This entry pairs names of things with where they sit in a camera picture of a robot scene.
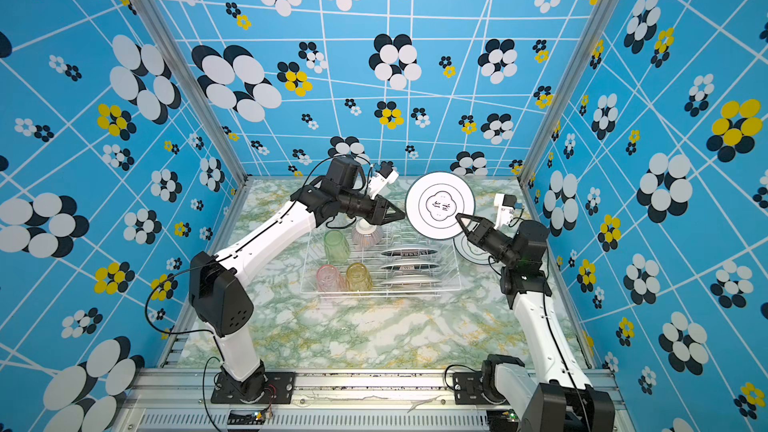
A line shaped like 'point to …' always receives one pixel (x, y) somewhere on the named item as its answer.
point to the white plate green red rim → (409, 252)
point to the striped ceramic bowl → (366, 234)
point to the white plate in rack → (410, 266)
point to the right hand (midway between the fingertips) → (459, 218)
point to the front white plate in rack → (411, 280)
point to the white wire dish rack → (380, 262)
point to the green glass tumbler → (337, 248)
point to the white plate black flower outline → (472, 251)
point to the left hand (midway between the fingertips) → (404, 213)
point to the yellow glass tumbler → (358, 277)
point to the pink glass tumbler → (329, 279)
